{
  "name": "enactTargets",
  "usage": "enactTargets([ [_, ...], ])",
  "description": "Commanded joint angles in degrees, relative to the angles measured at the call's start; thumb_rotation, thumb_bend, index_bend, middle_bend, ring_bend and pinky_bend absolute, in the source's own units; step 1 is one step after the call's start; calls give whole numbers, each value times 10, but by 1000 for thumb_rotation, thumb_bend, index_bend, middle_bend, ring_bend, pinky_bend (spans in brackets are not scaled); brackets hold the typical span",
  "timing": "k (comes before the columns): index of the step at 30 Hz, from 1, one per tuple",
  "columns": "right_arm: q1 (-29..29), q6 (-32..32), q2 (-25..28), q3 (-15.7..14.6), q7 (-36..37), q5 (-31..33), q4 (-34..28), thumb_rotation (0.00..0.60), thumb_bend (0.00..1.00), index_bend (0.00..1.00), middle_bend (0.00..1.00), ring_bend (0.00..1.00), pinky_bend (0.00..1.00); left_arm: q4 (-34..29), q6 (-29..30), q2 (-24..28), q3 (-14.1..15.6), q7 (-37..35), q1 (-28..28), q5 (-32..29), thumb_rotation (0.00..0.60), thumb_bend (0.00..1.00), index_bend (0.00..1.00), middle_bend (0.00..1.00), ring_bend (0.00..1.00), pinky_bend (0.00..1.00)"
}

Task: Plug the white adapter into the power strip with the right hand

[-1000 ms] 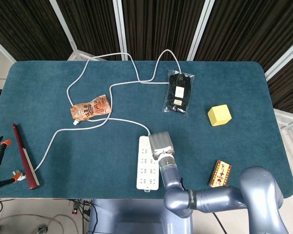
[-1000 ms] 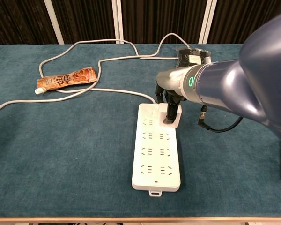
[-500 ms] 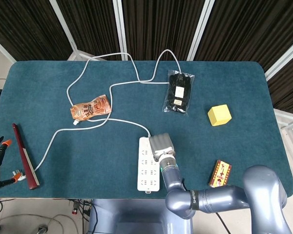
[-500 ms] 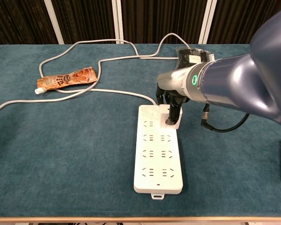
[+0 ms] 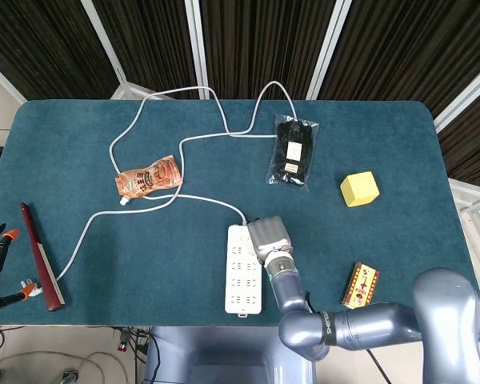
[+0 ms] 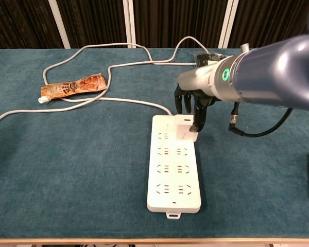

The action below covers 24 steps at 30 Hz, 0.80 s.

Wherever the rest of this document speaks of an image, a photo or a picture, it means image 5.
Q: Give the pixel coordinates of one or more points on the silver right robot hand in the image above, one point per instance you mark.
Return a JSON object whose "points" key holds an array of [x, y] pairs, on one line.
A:
{"points": [[270, 238]]}

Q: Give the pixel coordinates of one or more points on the white eight-outlet power strip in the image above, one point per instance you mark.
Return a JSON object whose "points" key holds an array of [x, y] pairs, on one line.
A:
{"points": [[240, 288]]}

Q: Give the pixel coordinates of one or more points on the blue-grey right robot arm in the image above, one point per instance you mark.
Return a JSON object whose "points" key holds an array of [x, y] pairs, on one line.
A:
{"points": [[288, 288]]}

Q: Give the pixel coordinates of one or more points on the dark red folded fan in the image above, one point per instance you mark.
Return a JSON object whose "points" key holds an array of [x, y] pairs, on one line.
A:
{"points": [[38, 256]]}

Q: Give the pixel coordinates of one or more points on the black gloves in plastic bag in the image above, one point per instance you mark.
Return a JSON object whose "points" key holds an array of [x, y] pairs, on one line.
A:
{"points": [[282, 168]]}

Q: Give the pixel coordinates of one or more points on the yellow cube block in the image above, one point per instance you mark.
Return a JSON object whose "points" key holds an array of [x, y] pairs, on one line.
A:
{"points": [[360, 190]]}

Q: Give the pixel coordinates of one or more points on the red and yellow card box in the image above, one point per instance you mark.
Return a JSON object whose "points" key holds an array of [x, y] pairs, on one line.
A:
{"points": [[362, 284]]}

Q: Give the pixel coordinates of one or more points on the chrome caster wheel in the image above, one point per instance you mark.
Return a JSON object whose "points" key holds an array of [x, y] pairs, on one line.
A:
{"points": [[70, 377]]}

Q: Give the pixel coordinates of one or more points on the blue-grey robot torso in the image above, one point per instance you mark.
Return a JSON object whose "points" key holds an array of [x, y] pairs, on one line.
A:
{"points": [[224, 352]]}

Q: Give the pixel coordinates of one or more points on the teal table cloth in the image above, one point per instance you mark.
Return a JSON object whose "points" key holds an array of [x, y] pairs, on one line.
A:
{"points": [[144, 260]]}

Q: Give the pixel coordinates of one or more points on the orange spouted sauce pouch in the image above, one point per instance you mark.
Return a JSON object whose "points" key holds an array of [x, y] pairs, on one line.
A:
{"points": [[152, 178]]}

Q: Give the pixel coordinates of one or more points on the small red floor device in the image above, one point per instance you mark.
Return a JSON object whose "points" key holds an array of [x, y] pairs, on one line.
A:
{"points": [[123, 346]]}

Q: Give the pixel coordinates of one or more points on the white partition base foot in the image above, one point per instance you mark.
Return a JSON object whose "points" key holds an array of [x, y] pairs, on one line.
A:
{"points": [[470, 192]]}

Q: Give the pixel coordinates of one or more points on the white partition frame post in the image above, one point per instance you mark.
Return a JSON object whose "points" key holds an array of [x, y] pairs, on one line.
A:
{"points": [[4, 82], [464, 100], [331, 40], [105, 40], [197, 40]]}

